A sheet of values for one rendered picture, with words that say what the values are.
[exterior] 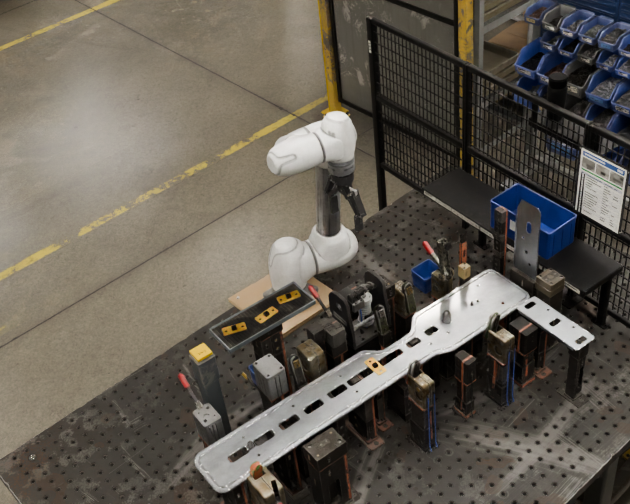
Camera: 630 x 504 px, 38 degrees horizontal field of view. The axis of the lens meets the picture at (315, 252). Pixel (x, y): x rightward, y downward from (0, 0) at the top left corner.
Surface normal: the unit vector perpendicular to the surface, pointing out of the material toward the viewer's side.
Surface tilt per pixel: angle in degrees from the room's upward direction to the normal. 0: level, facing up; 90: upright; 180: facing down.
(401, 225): 0
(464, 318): 0
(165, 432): 0
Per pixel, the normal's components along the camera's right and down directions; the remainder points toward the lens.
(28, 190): -0.10, -0.76
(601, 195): -0.80, 0.44
